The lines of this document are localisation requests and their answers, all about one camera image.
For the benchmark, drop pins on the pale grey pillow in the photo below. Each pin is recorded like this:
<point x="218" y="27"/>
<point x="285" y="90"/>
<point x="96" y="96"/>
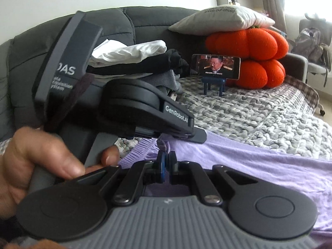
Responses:
<point x="223" y="18"/>

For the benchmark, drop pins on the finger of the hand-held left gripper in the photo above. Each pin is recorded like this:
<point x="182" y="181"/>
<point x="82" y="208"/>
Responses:
<point x="199" y="136"/>

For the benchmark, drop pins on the dark grey sofa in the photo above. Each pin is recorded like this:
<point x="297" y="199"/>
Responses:
<point x="145" y="26"/>

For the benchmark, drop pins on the orange pumpkin cushion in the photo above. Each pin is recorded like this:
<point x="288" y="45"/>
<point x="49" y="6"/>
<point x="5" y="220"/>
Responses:
<point x="246" y="44"/>
<point x="259" y="74"/>

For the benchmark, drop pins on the person's left hand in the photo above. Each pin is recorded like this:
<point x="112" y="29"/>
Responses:
<point x="31" y="155"/>

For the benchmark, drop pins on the grey checked quilt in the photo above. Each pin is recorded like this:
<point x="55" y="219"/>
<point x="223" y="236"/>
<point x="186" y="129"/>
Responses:
<point x="246" y="114"/>

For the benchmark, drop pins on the blue phone stand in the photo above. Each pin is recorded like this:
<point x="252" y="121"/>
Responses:
<point x="214" y="81"/>

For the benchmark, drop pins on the grey curtain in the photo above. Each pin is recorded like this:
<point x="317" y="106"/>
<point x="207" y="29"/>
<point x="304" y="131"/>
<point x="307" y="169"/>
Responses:
<point x="275" y="2"/>

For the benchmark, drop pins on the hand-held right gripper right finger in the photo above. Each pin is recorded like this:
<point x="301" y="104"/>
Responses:
<point x="171" y="168"/>

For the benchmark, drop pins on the brown checked sheet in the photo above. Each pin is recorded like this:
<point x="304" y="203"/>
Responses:
<point x="306" y="93"/>

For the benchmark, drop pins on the grey padded armrest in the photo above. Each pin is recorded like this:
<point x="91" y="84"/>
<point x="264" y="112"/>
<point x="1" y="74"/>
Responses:
<point x="295" y="64"/>

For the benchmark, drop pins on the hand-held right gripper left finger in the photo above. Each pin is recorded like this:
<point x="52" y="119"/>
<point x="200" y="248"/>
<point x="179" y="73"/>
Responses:
<point x="162" y="167"/>

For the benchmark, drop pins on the stack of folded clothes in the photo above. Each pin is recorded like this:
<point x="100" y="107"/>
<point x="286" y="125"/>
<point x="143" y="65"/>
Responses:
<point x="134" y="54"/>

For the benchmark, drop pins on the smartphone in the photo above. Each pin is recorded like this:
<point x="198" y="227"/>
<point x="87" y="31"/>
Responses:
<point x="215" y="66"/>

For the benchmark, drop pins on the grey backpack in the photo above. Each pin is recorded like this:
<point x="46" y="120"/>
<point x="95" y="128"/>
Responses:
<point x="310" y="44"/>

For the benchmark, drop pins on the purple pants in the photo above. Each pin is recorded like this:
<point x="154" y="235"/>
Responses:
<point x="246" y="160"/>

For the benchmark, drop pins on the grey office chair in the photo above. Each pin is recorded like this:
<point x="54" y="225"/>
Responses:
<point x="319" y="67"/>

